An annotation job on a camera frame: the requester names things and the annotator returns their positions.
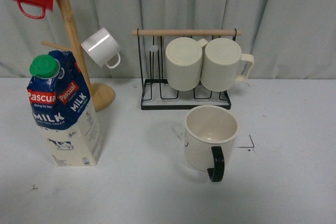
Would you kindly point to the grey curtain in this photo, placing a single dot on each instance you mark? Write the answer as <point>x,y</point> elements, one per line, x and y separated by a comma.
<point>289,39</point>

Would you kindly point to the wooden mug tree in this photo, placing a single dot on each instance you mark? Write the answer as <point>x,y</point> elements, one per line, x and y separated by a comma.
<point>102,95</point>

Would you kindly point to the right cream mug on rack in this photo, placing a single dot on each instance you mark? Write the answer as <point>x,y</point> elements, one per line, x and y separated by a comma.
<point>222,57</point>

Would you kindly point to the cream mug with black handle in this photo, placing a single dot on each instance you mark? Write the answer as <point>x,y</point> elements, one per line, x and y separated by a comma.
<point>210,132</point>

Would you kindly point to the white mug on tree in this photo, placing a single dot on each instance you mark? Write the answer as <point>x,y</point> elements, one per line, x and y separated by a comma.
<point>103,49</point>

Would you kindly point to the Pascual milk carton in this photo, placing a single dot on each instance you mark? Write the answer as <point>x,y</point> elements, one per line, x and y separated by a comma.
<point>63,109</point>

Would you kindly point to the left cream mug on rack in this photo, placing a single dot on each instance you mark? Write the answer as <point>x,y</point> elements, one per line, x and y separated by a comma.
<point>184,57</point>

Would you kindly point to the black wire mug rack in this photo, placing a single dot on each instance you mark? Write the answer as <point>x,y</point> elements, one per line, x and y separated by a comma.
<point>156,92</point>

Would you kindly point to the cream mug on rack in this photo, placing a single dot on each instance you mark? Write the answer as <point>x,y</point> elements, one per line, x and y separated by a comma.
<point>222,57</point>
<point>184,57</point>

